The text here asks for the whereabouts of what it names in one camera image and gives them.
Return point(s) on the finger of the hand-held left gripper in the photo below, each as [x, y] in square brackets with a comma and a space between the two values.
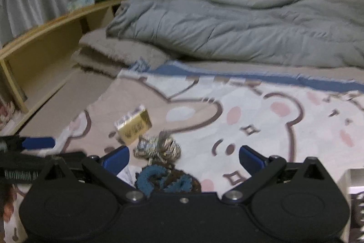
[38, 142]
[34, 160]

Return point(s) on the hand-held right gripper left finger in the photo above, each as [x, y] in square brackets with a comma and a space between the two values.
[118, 159]

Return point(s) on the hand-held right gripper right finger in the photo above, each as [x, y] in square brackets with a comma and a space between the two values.
[250, 160]

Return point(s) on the small yellow white card box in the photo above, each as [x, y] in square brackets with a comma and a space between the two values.
[136, 126]

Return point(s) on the blue brown scrunchie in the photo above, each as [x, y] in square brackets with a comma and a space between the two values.
[159, 180]

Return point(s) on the white cardboard box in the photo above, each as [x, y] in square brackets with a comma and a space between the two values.
[351, 179]

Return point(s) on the cartoon bear printed blanket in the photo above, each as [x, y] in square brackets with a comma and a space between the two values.
[256, 123]

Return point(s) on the pink patterned cloth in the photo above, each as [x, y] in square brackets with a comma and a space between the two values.
[4, 115]

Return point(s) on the cartoon print blanket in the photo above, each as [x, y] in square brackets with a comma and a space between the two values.
[71, 100]

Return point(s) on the wooden bedside shelf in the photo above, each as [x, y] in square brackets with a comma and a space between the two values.
[42, 46]

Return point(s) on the fluffy beige blanket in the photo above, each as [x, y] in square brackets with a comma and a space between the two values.
[119, 52]

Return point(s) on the grey duvet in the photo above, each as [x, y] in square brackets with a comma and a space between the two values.
[227, 29]

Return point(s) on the grey curtain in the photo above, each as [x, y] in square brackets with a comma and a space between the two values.
[37, 1]

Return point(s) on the tissue pack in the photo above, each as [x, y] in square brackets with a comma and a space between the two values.
[81, 2]

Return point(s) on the beige pillow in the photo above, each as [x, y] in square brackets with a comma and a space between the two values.
[123, 9]

